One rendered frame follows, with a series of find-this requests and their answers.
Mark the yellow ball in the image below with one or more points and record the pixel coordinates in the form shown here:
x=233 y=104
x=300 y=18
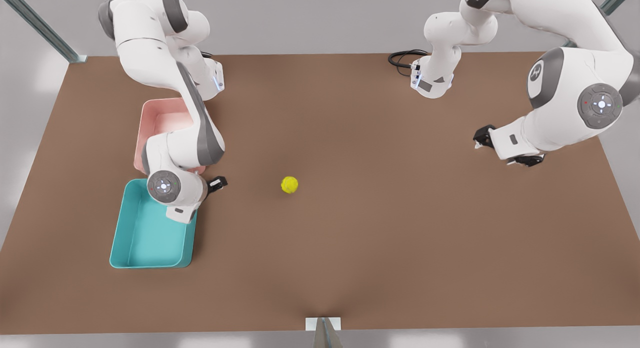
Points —
x=289 y=185

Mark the teal plastic tray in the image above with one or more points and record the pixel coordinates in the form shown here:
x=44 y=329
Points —
x=150 y=238

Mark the pink plastic tray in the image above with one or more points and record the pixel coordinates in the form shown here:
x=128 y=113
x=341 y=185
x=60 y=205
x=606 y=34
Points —
x=162 y=122

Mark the silver frame post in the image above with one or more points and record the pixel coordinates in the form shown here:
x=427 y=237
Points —
x=325 y=333
x=612 y=2
x=40 y=25

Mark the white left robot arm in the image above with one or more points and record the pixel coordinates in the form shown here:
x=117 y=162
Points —
x=565 y=87

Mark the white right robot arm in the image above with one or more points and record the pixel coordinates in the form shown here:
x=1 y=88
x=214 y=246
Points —
x=150 y=52

